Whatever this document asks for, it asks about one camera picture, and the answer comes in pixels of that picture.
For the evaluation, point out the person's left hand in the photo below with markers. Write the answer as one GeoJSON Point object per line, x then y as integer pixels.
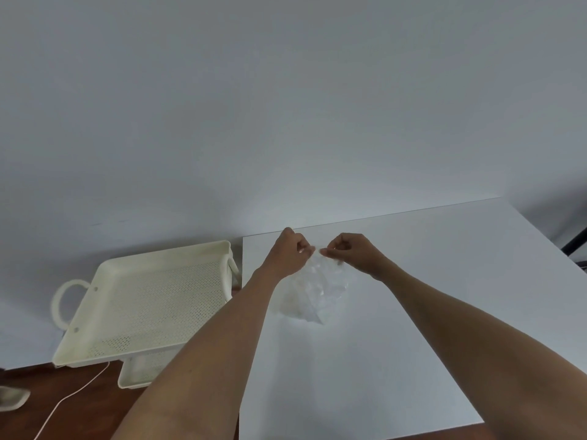
{"type": "Point", "coordinates": [285, 254]}

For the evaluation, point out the person's right hand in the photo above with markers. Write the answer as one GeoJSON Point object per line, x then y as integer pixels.
{"type": "Point", "coordinates": [360, 254]}

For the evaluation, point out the person's left thumb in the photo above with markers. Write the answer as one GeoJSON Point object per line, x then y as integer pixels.
{"type": "Point", "coordinates": [308, 250]}

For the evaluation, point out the person's right thumb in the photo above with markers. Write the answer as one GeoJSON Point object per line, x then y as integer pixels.
{"type": "Point", "coordinates": [326, 252]}

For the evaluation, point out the clear plastic bag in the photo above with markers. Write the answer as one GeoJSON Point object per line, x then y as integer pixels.
{"type": "Point", "coordinates": [315, 288]}

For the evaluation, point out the person's left forearm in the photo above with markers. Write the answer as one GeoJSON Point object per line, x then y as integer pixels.
{"type": "Point", "coordinates": [197, 357]}

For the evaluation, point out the person's right forearm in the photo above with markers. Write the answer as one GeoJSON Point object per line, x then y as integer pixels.
{"type": "Point", "coordinates": [481, 357]}

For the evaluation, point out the cream perforated utility cart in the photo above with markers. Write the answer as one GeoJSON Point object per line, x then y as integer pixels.
{"type": "Point", "coordinates": [142, 311]}

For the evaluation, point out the black metal leg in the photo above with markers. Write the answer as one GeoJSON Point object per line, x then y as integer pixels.
{"type": "Point", "coordinates": [574, 240]}

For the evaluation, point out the white power adapter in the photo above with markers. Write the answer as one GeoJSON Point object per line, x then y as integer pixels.
{"type": "Point", "coordinates": [13, 398]}

